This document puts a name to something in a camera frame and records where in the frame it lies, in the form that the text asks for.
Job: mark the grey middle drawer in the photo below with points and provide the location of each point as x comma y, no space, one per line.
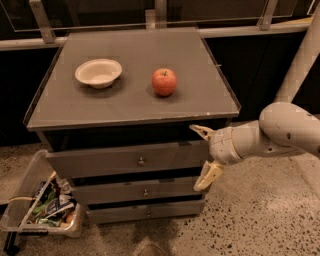
132,191

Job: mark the grey drawer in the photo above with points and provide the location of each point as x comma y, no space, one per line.
120,160
150,211
132,191

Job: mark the metal railing with glass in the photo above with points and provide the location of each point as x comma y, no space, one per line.
33,24

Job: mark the white paper bowl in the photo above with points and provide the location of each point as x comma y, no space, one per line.
98,73

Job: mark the snack packets in bin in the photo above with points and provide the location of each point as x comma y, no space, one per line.
54,205

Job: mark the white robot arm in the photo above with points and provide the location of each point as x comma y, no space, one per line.
283,129

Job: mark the grey drawer cabinet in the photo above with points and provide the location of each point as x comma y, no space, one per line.
68,115

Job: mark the red apple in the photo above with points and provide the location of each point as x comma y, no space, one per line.
164,82

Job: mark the grey top drawer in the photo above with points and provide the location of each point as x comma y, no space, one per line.
120,160

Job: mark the grey bottom drawer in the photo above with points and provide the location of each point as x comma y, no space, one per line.
150,211

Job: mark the white diagonal pole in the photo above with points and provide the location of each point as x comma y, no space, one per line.
303,61

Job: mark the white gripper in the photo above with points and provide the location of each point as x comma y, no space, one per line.
221,145

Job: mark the clear plastic bin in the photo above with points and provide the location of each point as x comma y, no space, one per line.
19,206

